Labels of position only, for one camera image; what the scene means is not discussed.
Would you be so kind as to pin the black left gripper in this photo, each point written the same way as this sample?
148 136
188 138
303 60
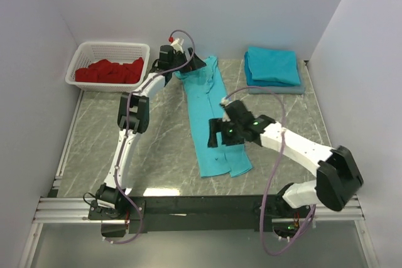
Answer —
196 63

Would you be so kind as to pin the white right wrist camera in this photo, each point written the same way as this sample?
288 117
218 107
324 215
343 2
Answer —
224 103

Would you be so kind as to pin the turquoise t shirt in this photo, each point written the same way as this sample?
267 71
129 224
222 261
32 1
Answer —
205 89

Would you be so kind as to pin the red t shirt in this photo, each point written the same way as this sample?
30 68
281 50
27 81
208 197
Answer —
105 71

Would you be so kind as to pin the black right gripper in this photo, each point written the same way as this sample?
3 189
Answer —
217 125

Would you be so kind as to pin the white plastic laundry basket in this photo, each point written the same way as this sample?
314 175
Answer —
116 52

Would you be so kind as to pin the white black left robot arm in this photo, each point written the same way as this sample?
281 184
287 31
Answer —
111 201

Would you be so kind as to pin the folded turquoise top shirt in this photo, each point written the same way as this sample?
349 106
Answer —
273 62

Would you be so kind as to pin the black base beam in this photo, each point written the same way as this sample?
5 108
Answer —
191 213

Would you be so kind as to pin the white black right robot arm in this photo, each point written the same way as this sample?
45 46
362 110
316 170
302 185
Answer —
337 177

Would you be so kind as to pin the aluminium rail frame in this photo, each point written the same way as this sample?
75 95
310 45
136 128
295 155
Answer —
163 176

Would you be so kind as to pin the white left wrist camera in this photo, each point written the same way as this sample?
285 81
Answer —
176 44

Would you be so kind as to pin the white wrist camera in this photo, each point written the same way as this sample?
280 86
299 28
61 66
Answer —
176 44
224 103

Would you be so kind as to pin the folded blue middle shirt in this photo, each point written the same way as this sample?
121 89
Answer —
256 79

